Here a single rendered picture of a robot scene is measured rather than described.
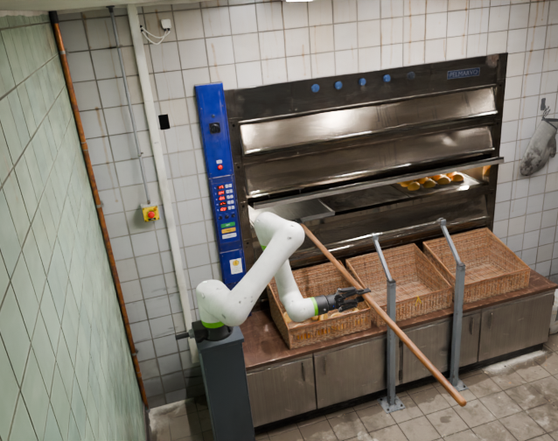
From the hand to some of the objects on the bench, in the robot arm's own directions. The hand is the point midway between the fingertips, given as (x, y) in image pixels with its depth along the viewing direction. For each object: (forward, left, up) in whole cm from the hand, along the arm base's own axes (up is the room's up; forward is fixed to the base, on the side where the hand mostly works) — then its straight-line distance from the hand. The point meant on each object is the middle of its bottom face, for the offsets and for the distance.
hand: (363, 294), depth 259 cm
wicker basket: (+60, +71, -60) cm, 110 cm away
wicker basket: (+1, +72, -60) cm, 94 cm away
